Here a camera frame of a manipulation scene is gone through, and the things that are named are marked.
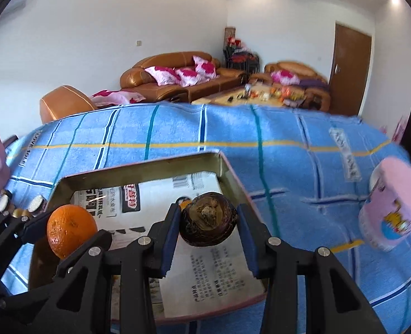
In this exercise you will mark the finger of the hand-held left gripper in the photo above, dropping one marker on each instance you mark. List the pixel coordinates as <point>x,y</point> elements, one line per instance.
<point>35,227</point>
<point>104,238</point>

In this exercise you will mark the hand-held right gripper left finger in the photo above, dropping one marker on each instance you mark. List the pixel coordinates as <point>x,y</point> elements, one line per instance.
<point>168,240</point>

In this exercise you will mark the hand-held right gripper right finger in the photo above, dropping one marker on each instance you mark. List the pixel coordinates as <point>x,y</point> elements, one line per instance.
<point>249,243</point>

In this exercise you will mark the half-peeled water chestnut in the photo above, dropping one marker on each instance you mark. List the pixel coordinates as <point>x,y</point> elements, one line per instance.
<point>4,200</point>
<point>36,204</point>

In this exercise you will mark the orange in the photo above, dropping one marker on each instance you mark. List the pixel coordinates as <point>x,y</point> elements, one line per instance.
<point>71,229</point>

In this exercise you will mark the brown water chestnut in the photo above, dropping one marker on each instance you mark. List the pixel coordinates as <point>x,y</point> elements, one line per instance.
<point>209,222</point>

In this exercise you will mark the printed newspaper sheet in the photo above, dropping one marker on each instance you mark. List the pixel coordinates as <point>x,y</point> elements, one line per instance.
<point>205,271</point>

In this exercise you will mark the blue plaid blanket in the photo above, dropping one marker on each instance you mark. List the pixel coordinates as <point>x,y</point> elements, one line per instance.
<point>296,167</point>

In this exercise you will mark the pink floral cloth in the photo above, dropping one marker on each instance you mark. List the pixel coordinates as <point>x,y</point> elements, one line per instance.
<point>118,96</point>

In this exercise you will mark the wooden coffee table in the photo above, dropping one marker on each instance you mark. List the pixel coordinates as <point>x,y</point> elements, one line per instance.
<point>215,98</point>

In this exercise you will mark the pile of colourful snacks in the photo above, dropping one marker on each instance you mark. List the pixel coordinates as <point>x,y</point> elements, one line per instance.
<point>275,94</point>

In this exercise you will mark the white plastic cup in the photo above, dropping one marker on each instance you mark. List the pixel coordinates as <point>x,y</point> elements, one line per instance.
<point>397,201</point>

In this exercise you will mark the pink floral pillow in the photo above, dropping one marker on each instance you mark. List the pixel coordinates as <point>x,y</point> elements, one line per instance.
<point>160,75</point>
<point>284,77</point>
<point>188,76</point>
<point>204,66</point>

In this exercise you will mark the purple cloth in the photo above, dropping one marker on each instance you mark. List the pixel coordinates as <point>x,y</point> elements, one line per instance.
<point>313,84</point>

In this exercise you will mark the brown leather three-seat sofa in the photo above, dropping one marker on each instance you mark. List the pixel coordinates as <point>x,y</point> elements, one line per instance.
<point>163,59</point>

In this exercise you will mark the brown leather armchair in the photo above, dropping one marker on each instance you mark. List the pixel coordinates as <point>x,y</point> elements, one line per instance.
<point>285,65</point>

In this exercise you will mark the stacked black chairs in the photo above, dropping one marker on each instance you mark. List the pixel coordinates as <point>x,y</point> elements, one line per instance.
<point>242,59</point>

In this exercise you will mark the brown wooden door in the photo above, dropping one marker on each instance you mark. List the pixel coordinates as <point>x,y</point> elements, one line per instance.
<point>351,69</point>

